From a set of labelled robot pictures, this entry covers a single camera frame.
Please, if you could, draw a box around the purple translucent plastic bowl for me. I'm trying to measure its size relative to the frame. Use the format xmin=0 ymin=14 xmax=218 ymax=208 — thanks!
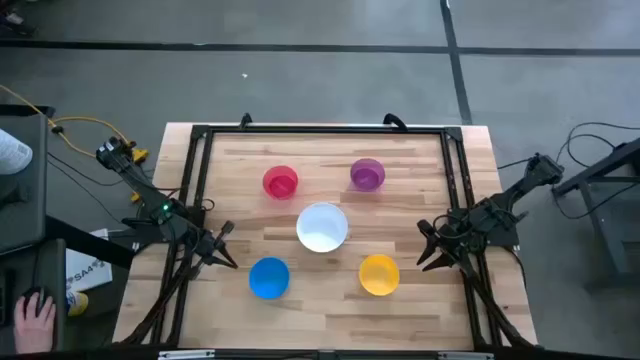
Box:
xmin=349 ymin=157 xmax=387 ymax=192

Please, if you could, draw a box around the yellow and white cup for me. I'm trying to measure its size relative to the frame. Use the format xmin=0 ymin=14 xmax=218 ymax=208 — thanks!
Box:
xmin=66 ymin=291 xmax=90 ymax=317

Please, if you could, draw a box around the white printed paper sheet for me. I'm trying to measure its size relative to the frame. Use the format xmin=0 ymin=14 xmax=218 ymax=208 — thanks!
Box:
xmin=64 ymin=228 xmax=114 ymax=293

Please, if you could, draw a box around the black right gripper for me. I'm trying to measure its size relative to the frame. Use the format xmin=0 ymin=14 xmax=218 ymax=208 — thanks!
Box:
xmin=417 ymin=214 xmax=476 ymax=273

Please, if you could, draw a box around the person's hand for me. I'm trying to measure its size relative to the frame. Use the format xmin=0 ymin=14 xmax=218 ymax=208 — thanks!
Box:
xmin=13 ymin=292 xmax=57 ymax=355

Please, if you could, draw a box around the large white bowl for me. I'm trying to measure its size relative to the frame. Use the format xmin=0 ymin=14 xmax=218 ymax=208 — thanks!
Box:
xmin=295 ymin=201 xmax=350 ymax=254

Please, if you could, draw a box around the black aluminium table frame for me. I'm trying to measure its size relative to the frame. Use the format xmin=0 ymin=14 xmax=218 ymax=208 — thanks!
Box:
xmin=149 ymin=123 xmax=536 ymax=351

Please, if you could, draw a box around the black computer mouse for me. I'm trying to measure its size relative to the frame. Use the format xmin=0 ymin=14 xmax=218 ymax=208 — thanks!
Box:
xmin=22 ymin=286 xmax=51 ymax=317

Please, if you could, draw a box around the black cable bundle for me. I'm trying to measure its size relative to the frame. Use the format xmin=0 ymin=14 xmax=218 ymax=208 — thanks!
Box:
xmin=117 ymin=254 xmax=204 ymax=347
xmin=459 ymin=259 xmax=534 ymax=349

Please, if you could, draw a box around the white speckled object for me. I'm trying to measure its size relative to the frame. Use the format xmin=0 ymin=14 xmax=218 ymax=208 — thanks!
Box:
xmin=0 ymin=128 xmax=34 ymax=176

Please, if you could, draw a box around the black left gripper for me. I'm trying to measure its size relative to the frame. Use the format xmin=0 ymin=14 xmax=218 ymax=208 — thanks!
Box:
xmin=187 ymin=227 xmax=239 ymax=270

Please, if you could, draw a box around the dark metal-legged desk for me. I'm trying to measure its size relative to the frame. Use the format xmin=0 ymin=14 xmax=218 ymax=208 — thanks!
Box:
xmin=552 ymin=137 xmax=640 ymax=281

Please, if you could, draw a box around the dark grey side desk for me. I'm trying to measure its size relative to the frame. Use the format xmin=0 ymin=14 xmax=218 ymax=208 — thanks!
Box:
xmin=0 ymin=104 xmax=50 ymax=254

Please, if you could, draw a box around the thin black floor cable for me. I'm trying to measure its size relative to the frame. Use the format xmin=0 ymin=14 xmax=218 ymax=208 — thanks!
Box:
xmin=497 ymin=121 xmax=640 ymax=171

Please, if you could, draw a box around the yellow plastic bowl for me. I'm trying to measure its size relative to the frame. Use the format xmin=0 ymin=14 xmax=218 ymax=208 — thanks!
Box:
xmin=358 ymin=253 xmax=401 ymax=297

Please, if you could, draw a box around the red translucent plastic bowl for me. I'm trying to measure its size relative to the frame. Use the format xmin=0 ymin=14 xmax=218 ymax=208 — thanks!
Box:
xmin=262 ymin=165 xmax=300 ymax=201

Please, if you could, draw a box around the yellow extension cable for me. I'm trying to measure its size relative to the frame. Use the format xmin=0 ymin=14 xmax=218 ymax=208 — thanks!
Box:
xmin=0 ymin=83 xmax=150 ymax=164

